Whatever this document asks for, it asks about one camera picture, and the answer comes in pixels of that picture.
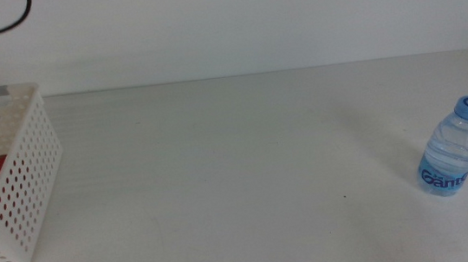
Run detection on clear water bottle blue cap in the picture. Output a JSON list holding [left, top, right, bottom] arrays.
[[410, 95, 468, 200]]

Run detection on white perforated plastic basket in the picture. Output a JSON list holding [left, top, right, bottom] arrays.
[[0, 79, 75, 262]]

